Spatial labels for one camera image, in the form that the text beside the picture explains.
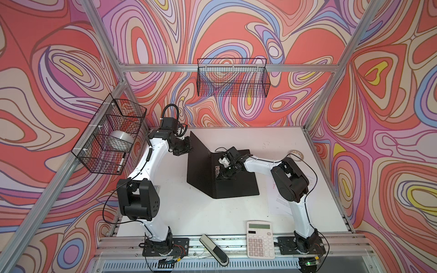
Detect blue file folder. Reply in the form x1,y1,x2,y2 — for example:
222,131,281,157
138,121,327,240
187,132,259,199

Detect printed paper files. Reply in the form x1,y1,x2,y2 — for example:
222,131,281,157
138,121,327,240
266,178,292,216

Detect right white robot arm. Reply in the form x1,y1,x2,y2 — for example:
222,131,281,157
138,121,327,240
218,153,319,248

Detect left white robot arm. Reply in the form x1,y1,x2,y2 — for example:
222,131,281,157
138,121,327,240
116,104,192,245

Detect marker pen in basket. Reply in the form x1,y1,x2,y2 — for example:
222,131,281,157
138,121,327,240
117,153,126,174

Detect white tape roll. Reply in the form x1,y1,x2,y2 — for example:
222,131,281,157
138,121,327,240
287,150,304,162

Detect white desk calculator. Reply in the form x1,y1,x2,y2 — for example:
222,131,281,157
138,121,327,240
246,221,275,260

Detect grey black stapler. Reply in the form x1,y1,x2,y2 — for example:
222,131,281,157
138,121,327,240
199,234,229,267

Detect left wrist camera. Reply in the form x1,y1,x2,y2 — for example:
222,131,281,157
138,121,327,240
176,123,188,137

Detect black wire basket left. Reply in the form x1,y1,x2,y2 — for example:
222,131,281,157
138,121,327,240
71,94,147,175

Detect black wire basket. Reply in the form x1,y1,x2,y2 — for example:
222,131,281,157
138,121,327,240
71,94,147,175
196,57,271,98

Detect black wire basket back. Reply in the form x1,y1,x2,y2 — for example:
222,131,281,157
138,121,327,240
196,57,271,98

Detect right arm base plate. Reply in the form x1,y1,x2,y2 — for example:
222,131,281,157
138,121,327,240
274,235,326,256

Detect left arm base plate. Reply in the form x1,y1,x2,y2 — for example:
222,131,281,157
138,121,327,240
138,238,190,258

